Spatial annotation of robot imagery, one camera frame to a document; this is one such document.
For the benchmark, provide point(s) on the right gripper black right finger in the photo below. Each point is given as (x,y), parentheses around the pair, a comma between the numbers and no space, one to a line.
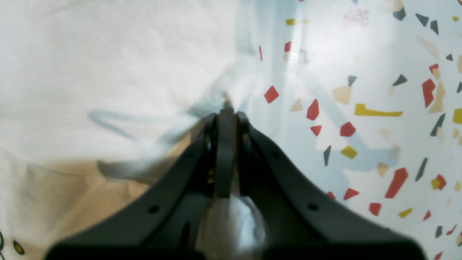
(301,221)

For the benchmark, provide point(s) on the white printed T-shirt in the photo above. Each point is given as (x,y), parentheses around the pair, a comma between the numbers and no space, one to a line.
(95,91)

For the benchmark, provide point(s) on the terrazzo pattern tablecloth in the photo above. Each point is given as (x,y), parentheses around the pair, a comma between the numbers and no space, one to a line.
(364,97)

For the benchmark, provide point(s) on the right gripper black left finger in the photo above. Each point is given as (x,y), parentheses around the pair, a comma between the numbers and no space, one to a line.
(163,223)

